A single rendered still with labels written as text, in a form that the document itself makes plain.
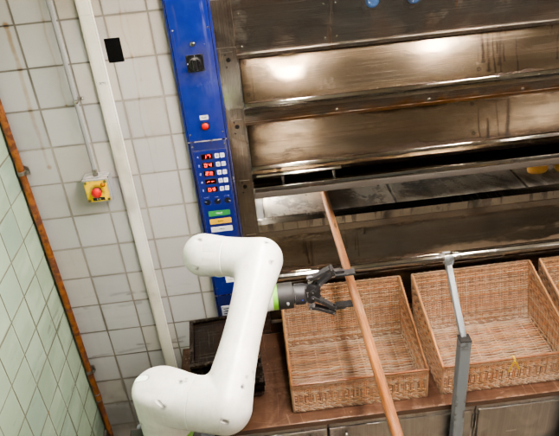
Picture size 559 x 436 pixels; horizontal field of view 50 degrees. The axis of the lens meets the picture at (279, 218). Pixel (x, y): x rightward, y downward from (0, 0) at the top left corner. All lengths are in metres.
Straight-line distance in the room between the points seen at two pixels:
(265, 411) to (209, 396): 1.13
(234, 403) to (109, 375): 1.71
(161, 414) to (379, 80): 1.45
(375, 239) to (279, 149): 0.62
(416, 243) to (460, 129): 0.55
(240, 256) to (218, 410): 0.41
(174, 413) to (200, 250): 0.44
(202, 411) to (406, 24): 1.54
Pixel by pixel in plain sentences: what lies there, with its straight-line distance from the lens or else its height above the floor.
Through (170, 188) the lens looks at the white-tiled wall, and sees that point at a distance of 2.44.
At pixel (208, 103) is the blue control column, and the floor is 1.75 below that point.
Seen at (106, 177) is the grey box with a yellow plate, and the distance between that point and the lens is 2.38.
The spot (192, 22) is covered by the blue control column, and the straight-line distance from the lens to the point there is 2.19.
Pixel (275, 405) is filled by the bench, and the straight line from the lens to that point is 2.56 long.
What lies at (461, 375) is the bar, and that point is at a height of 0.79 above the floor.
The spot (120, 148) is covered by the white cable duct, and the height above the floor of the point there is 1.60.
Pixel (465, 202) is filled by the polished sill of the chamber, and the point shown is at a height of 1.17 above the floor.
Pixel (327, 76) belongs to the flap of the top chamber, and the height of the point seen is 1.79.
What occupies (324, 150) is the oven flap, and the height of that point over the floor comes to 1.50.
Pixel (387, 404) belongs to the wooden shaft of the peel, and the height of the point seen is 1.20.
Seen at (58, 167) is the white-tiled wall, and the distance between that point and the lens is 2.48.
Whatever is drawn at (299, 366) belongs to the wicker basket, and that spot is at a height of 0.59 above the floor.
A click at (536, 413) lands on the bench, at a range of 2.78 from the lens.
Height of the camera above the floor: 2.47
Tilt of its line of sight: 30 degrees down
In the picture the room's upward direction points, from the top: 6 degrees counter-clockwise
